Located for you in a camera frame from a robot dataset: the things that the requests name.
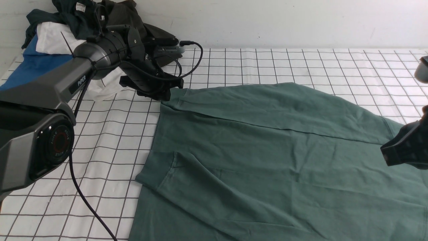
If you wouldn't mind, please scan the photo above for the dark teal shirt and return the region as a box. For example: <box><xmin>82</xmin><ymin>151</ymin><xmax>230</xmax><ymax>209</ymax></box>
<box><xmin>21</xmin><ymin>0</ymin><xmax>101</xmax><ymax>49</ymax></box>

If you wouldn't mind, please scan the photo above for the white shirt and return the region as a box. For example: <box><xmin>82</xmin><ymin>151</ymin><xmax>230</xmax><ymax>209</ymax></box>
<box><xmin>36</xmin><ymin>22</ymin><xmax>130</xmax><ymax>102</ymax></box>

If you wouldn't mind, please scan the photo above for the green long sleeve shirt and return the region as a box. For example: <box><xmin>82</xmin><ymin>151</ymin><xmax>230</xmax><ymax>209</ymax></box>
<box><xmin>129</xmin><ymin>83</ymin><xmax>427</xmax><ymax>241</ymax></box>

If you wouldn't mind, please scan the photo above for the blue shirt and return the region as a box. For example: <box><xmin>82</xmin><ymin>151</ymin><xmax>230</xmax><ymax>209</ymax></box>
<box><xmin>0</xmin><ymin>35</ymin><xmax>72</xmax><ymax>91</ymax></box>

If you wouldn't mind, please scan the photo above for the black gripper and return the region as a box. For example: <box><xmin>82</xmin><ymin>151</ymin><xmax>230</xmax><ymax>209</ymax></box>
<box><xmin>119</xmin><ymin>69</ymin><xmax>184</xmax><ymax>101</ymax></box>

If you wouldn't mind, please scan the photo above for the dark olive shirt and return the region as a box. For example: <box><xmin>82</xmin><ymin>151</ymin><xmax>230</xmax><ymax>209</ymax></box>
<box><xmin>97</xmin><ymin>0</ymin><xmax>183</xmax><ymax>69</ymax></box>

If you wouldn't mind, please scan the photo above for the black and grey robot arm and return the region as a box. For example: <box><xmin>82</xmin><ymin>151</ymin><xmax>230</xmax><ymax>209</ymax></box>
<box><xmin>0</xmin><ymin>25</ymin><xmax>184</xmax><ymax>200</ymax></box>

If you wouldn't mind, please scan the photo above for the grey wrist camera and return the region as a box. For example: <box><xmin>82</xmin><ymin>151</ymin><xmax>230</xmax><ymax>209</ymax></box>
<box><xmin>142</xmin><ymin>37</ymin><xmax>185</xmax><ymax>58</ymax></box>

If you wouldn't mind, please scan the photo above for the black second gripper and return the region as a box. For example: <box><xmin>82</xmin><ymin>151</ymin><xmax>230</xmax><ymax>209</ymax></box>
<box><xmin>381</xmin><ymin>105</ymin><xmax>428</xmax><ymax>169</ymax></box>

